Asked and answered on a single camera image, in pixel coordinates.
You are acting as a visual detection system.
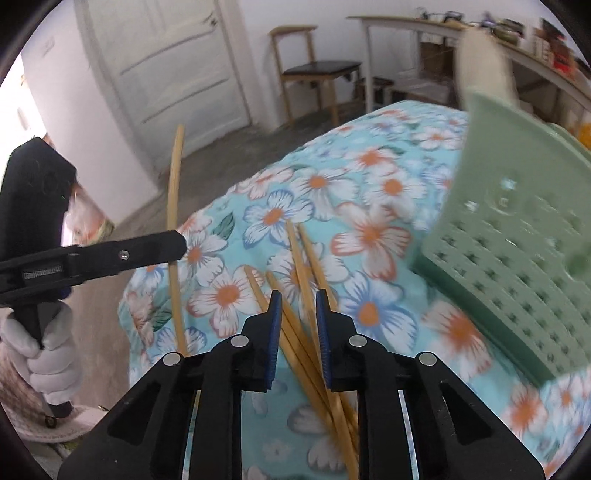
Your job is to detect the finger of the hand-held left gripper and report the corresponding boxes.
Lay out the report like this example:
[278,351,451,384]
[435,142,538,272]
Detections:
[76,230,188,283]

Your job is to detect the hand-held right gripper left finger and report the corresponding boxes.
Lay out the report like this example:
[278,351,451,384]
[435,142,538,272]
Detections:
[58,290,283,480]

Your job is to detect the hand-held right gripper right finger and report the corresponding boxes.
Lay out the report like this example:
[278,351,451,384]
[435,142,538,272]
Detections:
[315,288,546,480]

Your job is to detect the pile of wooden chopsticks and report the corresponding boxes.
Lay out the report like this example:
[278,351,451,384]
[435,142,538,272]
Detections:
[244,220,361,480]

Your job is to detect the single wooden chopstick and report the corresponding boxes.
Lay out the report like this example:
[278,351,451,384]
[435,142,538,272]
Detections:
[167,124,190,358]

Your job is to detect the green plastic utensil holder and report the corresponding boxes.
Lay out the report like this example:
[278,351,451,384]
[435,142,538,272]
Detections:
[413,90,591,386]

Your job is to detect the cream plastic rice paddle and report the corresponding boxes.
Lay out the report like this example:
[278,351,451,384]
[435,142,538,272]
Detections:
[455,28,515,109]

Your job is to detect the person's left forearm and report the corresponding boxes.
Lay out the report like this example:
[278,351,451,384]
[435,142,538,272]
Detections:
[0,342,100,446]

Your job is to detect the person's left hand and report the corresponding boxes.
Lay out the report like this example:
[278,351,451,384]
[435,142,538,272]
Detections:
[0,304,82,407]

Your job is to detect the orange white bag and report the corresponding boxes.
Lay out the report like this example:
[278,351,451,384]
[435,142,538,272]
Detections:
[62,182,116,243]

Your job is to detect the floral blue blanket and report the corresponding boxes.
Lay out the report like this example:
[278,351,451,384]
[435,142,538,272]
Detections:
[117,99,591,480]

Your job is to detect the white door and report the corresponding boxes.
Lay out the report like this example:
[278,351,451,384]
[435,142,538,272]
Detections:
[76,0,252,153]

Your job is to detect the dark wooden stool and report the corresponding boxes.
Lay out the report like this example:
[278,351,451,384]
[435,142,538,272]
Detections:
[355,78,396,110]

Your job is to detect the wooden chair dark seat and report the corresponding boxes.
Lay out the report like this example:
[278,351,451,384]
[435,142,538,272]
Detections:
[270,25,365,127]

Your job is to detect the long grey table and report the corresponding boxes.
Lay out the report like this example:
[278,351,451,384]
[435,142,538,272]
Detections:
[346,14,591,114]

